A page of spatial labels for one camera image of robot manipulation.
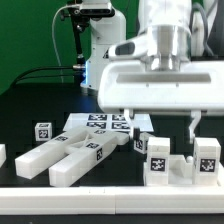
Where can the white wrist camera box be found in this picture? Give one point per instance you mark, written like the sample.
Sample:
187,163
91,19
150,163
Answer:
131,49

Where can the white cube nut with tag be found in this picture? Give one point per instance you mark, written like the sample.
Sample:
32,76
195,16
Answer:
140,145

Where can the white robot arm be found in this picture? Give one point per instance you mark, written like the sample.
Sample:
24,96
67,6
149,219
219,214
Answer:
175,65

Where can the white chair back frame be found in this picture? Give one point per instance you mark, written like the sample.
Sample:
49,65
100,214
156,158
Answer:
70,155

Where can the white L-shaped fence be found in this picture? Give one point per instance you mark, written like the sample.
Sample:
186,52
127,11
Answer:
111,200

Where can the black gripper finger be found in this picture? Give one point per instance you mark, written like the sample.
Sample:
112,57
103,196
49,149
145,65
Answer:
195,119
134,130

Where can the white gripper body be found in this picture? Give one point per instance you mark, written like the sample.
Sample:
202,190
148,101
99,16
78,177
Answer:
197,86

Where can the white chair seat part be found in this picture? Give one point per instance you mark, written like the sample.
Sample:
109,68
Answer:
180,170

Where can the grey camera on stand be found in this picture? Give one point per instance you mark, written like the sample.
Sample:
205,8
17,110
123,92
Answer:
98,9

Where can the white tag sheet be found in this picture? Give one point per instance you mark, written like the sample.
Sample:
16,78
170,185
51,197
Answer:
112,122

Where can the small white cube nut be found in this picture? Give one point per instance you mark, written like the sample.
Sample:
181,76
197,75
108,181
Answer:
43,131

